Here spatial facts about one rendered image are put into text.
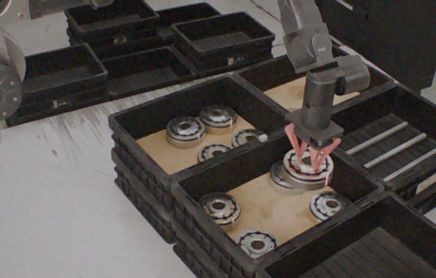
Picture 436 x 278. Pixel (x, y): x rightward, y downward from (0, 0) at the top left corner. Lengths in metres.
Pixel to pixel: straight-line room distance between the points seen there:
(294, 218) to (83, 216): 0.56
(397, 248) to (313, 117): 0.43
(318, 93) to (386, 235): 0.46
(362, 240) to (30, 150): 1.01
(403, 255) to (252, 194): 0.39
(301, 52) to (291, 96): 0.73
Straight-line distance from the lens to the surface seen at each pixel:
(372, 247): 1.34
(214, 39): 2.81
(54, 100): 2.32
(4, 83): 1.24
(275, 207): 1.38
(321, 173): 1.16
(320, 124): 1.09
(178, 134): 1.53
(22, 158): 1.77
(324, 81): 1.04
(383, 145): 1.65
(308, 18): 1.05
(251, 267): 1.13
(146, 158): 1.34
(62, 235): 1.51
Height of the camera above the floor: 1.78
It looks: 37 degrees down
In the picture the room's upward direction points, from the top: 3 degrees clockwise
